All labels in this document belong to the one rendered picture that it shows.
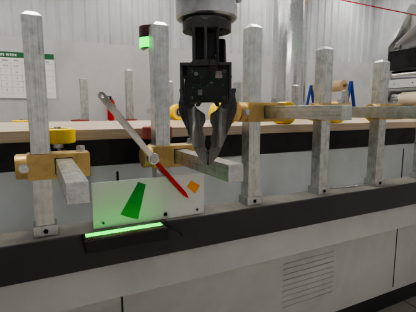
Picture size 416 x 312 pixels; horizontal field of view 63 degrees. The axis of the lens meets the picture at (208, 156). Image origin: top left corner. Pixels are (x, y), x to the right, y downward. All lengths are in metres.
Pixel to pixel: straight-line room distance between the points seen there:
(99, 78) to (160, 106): 7.25
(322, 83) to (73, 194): 0.77
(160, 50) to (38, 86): 0.26
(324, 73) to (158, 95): 0.50
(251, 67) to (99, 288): 0.63
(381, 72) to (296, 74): 3.60
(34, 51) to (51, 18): 7.41
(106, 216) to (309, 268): 0.92
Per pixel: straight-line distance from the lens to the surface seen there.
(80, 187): 0.49
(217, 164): 0.59
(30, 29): 0.74
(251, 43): 0.89
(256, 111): 0.88
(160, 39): 0.78
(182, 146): 0.78
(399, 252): 1.88
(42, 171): 0.73
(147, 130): 0.91
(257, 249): 0.99
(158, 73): 0.77
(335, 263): 1.56
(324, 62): 1.04
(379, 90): 1.23
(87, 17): 8.20
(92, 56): 8.04
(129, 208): 0.77
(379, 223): 1.34
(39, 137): 0.73
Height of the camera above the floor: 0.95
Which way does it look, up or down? 8 degrees down
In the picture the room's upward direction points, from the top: straight up
